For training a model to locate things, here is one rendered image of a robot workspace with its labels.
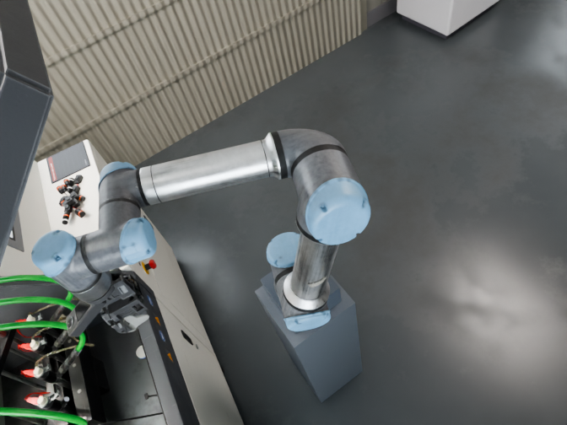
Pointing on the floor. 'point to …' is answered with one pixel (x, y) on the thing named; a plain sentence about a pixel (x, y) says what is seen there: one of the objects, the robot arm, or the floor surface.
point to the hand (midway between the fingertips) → (132, 325)
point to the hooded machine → (443, 13)
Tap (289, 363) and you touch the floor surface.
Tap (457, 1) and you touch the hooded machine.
